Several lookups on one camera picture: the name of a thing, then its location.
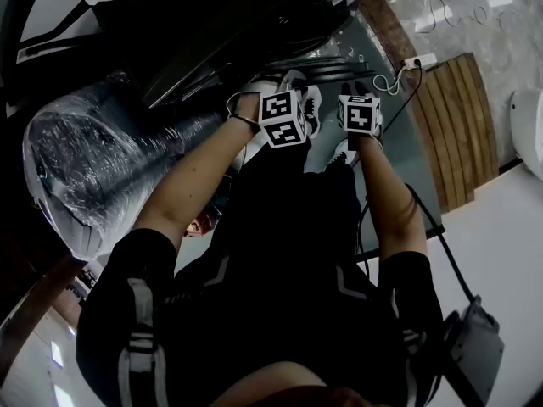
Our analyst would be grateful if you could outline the white coiled cable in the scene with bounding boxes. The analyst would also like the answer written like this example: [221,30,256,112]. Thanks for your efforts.
[372,68,409,98]

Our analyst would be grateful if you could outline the grey shoulder strap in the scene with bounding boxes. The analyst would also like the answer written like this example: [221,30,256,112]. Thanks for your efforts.
[117,277,170,407]

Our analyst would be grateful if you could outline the person's black trousers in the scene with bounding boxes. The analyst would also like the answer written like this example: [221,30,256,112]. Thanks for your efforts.
[220,140,366,279]

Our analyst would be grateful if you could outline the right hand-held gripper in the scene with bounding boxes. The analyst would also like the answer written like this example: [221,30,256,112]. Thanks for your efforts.
[337,80,384,137]

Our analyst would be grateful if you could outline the hip-worn control box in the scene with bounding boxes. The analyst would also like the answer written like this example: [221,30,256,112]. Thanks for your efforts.
[448,295,506,403]

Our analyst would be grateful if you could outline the white power strip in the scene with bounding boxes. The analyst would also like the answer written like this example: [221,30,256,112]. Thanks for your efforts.
[401,53,438,70]

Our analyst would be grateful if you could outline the wooden slat platform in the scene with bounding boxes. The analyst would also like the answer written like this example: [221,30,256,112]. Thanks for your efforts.
[409,53,500,214]

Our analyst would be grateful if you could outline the person's right forearm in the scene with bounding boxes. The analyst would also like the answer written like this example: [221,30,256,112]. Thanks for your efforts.
[354,132,428,262]

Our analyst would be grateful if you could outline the person's right white shoe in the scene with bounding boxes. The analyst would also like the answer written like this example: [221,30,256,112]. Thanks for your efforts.
[324,140,361,172]

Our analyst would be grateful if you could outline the person's left forearm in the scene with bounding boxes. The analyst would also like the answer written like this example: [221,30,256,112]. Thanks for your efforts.
[134,95,262,254]

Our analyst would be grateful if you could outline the white toilet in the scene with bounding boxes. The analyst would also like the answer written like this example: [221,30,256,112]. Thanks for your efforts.
[508,89,543,181]

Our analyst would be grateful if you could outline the black washing machine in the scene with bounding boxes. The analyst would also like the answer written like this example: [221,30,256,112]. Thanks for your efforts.
[91,0,377,109]

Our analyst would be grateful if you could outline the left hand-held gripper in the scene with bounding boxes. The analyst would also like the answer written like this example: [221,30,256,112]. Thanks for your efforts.
[257,69,322,149]

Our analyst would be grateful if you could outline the black floor cable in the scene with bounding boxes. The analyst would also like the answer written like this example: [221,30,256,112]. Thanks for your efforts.
[383,64,424,134]

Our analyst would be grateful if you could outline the wooden spiral staircase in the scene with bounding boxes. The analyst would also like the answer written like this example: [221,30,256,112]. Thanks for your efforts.
[0,254,88,355]

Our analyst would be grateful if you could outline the black wristband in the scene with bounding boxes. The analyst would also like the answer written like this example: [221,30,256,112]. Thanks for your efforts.
[227,113,260,131]

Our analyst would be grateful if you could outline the white black-trimmed appliance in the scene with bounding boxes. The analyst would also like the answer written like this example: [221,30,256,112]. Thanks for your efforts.
[0,0,105,114]

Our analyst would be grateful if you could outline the thick black gripper cable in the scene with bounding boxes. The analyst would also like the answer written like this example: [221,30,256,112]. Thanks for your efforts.
[405,182,475,304]

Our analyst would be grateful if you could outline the plastic-wrapped appliance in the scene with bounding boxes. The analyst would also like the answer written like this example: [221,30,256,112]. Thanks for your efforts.
[23,72,226,262]

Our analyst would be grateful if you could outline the person's black shirt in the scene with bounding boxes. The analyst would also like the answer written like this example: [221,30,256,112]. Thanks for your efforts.
[76,226,445,407]

